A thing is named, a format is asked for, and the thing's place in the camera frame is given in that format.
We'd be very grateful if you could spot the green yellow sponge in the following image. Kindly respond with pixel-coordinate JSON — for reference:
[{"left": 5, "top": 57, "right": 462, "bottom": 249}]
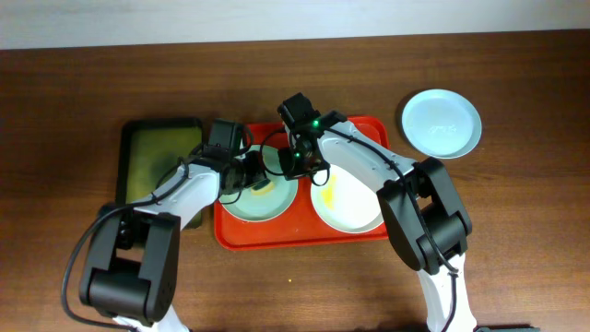
[{"left": 250, "top": 179, "right": 274, "bottom": 195}]

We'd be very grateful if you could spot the mint green plate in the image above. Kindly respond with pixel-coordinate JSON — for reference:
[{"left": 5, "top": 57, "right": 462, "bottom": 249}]
[{"left": 218, "top": 145, "right": 298, "bottom": 222}]

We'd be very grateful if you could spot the white plate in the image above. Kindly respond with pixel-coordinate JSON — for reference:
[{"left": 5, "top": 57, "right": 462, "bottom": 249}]
[{"left": 310, "top": 165, "right": 384, "bottom": 234}]

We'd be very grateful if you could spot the light blue plate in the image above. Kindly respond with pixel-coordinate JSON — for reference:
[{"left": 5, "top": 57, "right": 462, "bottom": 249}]
[{"left": 400, "top": 89, "right": 483, "bottom": 159}]

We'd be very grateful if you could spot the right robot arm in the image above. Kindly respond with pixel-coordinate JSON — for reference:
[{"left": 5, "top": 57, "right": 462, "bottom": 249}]
[{"left": 277, "top": 93, "right": 478, "bottom": 332}]

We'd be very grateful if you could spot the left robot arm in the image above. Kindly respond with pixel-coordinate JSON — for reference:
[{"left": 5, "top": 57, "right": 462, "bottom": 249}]
[{"left": 67, "top": 119, "right": 266, "bottom": 331}]

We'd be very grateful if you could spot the red plastic tray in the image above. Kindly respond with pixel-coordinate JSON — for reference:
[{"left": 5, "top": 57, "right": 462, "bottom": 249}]
[{"left": 213, "top": 115, "right": 390, "bottom": 251}]

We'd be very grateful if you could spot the black rectangular tray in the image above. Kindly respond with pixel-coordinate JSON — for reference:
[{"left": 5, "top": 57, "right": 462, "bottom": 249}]
[{"left": 115, "top": 117, "right": 203, "bottom": 205}]

